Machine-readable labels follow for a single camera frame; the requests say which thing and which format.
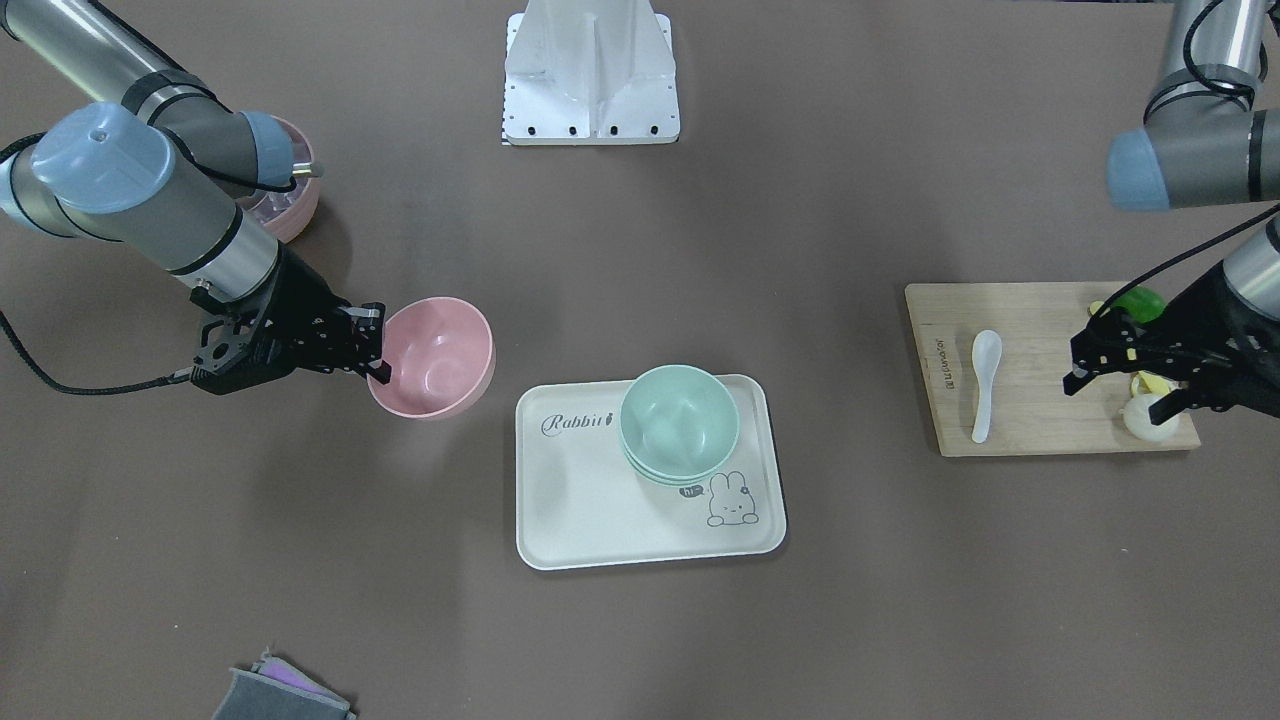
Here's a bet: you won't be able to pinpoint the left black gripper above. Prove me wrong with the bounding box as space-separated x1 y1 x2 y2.
1062 266 1279 427

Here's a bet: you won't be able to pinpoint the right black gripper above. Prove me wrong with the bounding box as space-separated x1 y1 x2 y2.
189 247 393 395

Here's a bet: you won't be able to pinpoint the white ceramic spoon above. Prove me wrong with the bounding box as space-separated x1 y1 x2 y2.
970 329 1004 445

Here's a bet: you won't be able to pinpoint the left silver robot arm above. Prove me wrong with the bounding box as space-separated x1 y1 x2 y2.
1062 1 1279 427

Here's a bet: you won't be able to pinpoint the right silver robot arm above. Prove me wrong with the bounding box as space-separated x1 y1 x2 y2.
3 1 392 395

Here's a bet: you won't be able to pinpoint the large pink bowl with glassware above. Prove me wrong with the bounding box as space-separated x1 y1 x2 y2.
236 117 323 243

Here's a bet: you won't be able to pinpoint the green bowl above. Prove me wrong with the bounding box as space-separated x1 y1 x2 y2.
618 365 741 487

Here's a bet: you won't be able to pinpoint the white toy bun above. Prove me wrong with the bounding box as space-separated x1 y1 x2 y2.
1121 395 1181 445

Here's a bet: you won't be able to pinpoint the green lime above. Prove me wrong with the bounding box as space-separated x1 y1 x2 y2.
1108 286 1167 324

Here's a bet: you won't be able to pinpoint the wooden cutting board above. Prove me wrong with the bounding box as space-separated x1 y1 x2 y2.
905 281 1201 457

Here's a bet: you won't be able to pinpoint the white rabbit tray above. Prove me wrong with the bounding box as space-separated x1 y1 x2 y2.
515 374 788 571

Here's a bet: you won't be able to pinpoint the grey and purple cloths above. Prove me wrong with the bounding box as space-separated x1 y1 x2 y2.
212 650 358 719

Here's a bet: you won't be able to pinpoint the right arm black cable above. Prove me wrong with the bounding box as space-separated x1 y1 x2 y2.
0 129 301 397

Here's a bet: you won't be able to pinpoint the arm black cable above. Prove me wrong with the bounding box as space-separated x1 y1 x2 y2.
1085 0 1280 322
0 129 301 397

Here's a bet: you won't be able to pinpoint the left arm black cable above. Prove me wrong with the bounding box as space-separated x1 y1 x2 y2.
1085 0 1280 322

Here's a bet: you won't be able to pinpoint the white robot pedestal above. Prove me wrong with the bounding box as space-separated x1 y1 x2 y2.
500 1 682 147

